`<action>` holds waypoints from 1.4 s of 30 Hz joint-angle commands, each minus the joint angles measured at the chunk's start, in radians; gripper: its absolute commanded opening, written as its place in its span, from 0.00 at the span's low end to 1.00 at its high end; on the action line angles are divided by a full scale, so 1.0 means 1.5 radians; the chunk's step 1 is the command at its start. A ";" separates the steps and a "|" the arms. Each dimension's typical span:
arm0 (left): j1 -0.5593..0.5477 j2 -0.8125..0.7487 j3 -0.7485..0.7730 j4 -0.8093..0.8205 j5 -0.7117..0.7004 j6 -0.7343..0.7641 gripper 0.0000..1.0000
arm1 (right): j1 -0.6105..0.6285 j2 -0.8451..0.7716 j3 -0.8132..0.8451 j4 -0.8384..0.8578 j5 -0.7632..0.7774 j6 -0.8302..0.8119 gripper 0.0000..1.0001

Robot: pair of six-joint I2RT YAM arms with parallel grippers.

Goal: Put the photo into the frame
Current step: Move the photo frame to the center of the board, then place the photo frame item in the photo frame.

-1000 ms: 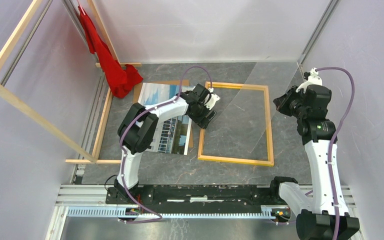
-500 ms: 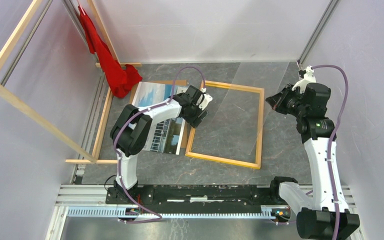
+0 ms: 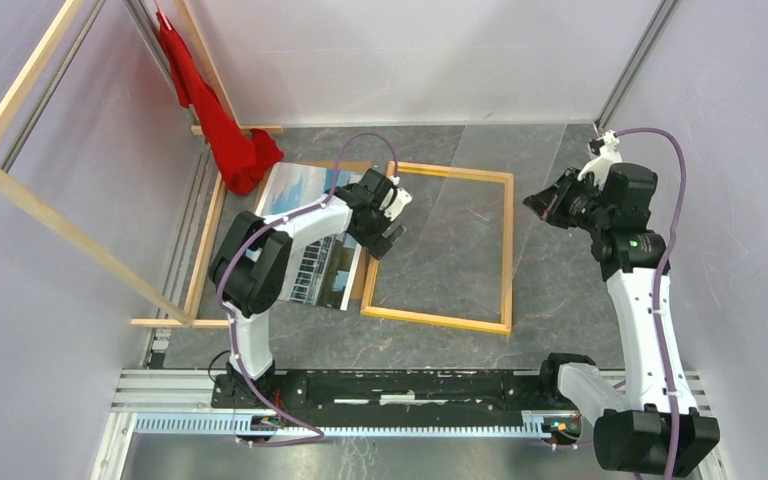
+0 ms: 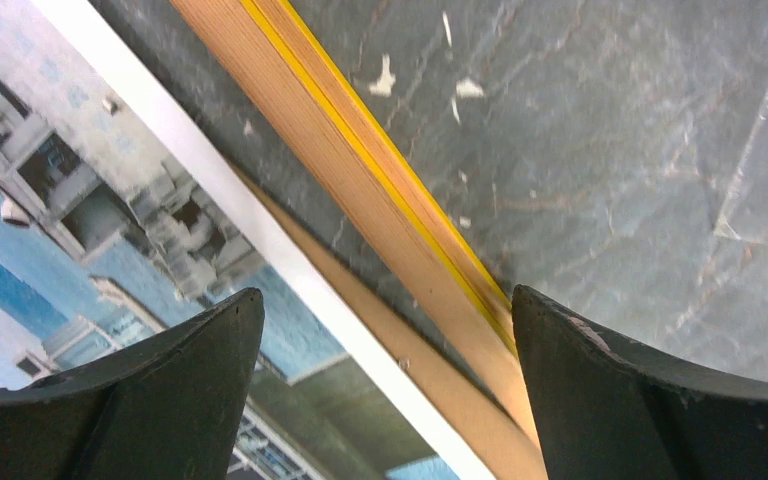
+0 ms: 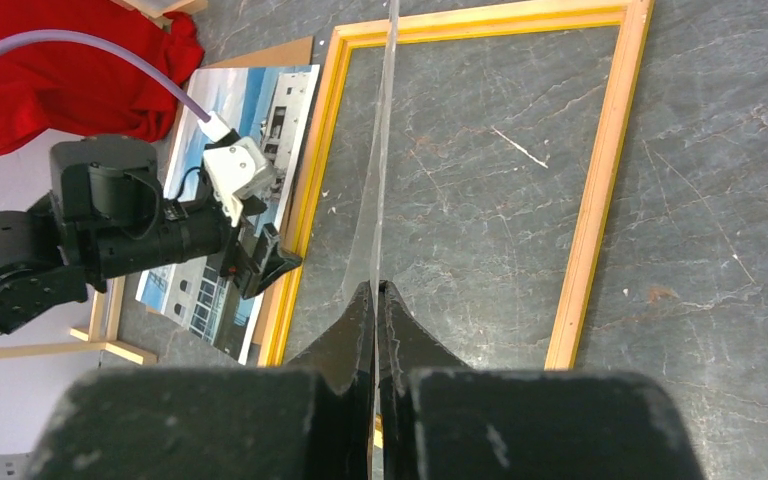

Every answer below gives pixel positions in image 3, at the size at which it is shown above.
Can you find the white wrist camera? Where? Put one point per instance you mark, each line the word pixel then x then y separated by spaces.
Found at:
pixel 396 199
pixel 606 154

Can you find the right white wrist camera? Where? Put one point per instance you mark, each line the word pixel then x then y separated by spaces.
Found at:
pixel 606 154

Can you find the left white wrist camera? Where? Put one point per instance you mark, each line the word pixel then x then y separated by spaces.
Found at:
pixel 396 199

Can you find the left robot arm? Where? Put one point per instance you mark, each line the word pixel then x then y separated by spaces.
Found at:
pixel 250 267

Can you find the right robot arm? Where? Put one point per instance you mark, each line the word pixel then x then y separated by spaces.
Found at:
pixel 642 364

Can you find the aluminium rail base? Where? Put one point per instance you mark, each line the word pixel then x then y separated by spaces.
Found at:
pixel 576 423

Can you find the wooden rack frame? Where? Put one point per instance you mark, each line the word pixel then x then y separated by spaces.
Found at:
pixel 26 200

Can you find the clear plastic sheet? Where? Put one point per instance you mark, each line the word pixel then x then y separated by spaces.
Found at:
pixel 466 223

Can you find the yellow picture frame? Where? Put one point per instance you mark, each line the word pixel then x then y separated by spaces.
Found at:
pixel 505 324

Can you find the building photo print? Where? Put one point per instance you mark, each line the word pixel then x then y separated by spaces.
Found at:
pixel 298 189

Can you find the brown cardboard backing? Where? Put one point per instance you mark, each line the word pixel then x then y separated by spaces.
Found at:
pixel 357 278

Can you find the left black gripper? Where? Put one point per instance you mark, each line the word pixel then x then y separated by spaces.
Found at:
pixel 377 242

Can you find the red cloth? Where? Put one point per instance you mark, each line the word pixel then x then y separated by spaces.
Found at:
pixel 242 159

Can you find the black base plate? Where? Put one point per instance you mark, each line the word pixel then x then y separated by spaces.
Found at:
pixel 395 398

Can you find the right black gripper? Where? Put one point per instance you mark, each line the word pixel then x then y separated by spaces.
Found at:
pixel 549 203

